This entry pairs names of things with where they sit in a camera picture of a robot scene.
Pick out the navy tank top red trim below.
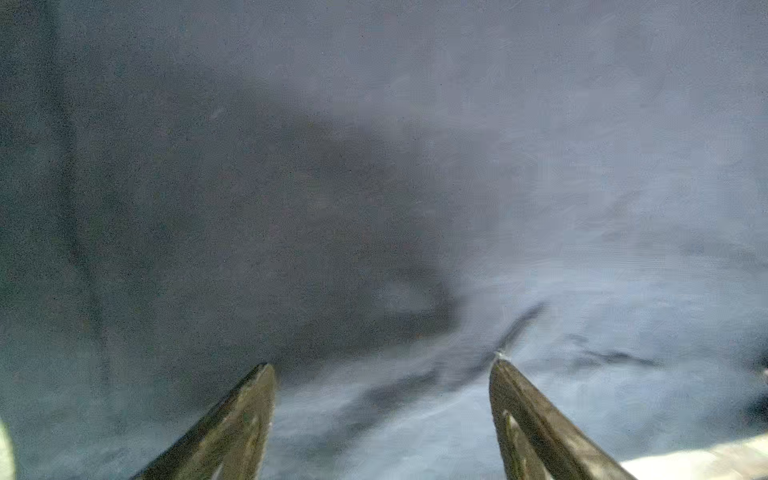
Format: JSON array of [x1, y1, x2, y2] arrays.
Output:
[[1, 1, 767, 479]]

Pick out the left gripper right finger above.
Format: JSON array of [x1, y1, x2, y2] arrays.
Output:
[[489, 357, 634, 479]]

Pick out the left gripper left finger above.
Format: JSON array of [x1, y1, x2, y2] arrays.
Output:
[[133, 363, 277, 479]]

